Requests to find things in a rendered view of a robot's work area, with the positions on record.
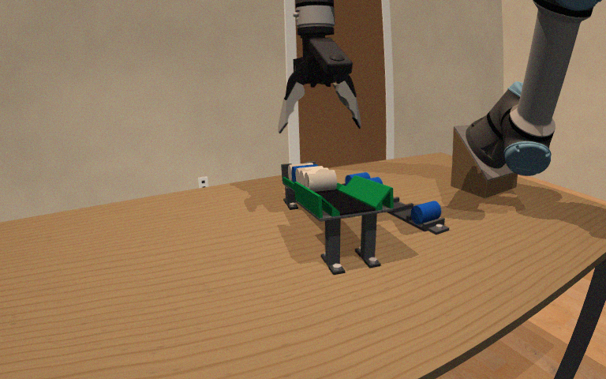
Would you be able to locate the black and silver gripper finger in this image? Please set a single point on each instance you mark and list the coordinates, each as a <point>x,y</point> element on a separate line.
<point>294,91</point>
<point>345,89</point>

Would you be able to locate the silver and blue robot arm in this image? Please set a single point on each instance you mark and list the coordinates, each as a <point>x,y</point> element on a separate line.
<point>530,105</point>

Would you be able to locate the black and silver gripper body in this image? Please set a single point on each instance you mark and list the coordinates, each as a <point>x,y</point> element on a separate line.
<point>312,71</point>

